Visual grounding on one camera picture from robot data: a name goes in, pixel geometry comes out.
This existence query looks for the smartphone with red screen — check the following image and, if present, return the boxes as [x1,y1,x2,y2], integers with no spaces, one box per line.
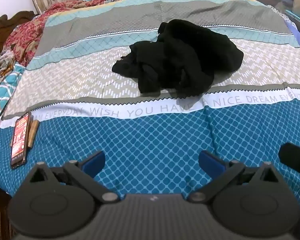
[10,112,32,169]

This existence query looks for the black pants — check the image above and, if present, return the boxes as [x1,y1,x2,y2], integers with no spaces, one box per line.
[112,19,244,98]

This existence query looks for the red floral quilt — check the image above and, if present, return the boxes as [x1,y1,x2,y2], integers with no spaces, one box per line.
[4,0,206,67]

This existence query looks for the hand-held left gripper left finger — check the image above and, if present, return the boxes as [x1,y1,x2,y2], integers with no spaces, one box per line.
[29,151,121,203]

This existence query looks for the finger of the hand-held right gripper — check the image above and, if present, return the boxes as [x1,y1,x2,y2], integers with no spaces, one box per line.
[278,142,300,174]

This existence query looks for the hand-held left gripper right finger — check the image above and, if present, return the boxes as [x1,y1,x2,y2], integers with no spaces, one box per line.
[188,150,281,203]

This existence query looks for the teal lattice print cloth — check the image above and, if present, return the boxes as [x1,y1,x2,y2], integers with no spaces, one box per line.
[0,64,26,131]

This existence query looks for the striped printed bedsheet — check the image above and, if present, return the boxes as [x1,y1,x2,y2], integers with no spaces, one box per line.
[0,0,300,205]

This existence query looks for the lavender bed sheet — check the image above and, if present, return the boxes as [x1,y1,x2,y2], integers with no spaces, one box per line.
[284,19,300,64]

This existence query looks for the dark wooden headboard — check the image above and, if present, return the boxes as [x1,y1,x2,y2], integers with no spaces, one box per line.
[0,11,37,65]

